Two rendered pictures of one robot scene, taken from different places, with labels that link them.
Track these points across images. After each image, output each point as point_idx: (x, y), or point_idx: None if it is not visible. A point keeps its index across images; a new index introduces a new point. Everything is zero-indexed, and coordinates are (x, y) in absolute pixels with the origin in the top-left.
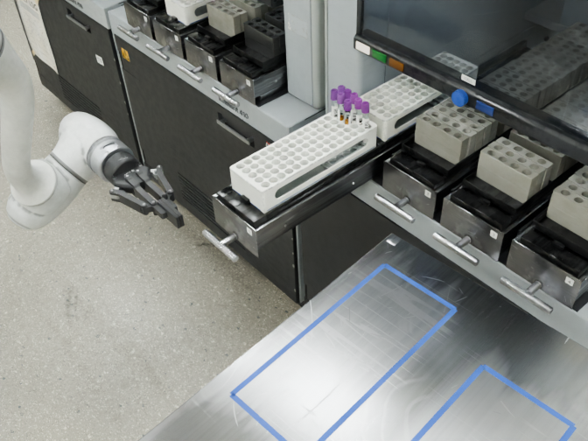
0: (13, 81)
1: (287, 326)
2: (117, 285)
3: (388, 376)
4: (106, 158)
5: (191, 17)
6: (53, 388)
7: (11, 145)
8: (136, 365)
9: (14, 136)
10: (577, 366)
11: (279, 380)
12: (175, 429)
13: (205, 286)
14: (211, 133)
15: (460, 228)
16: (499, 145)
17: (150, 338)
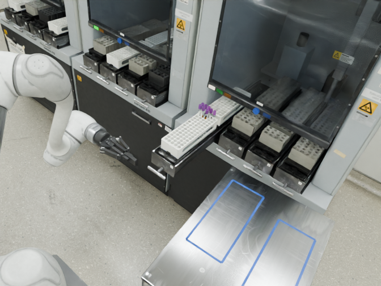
0: (69, 102)
1: (200, 208)
2: (74, 187)
3: (245, 226)
4: (95, 133)
5: (120, 65)
6: (50, 240)
7: (58, 130)
8: (90, 225)
9: (60, 125)
10: (312, 217)
11: (203, 231)
12: (166, 256)
13: (117, 185)
14: (126, 117)
15: (253, 162)
16: (268, 129)
17: (94, 211)
